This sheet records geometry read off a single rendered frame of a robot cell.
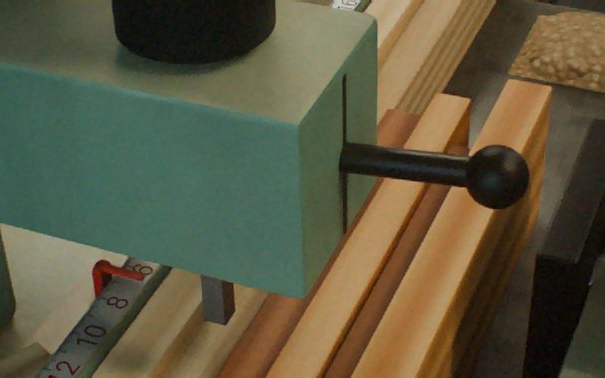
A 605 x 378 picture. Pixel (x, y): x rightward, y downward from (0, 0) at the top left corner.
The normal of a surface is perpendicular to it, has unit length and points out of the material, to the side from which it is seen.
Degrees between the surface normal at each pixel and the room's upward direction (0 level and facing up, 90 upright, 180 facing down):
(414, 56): 0
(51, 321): 0
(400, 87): 0
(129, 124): 90
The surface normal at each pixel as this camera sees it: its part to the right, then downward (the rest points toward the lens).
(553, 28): -0.35, -0.83
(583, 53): -0.24, -0.45
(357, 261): -0.03, -0.80
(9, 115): -0.38, 0.56
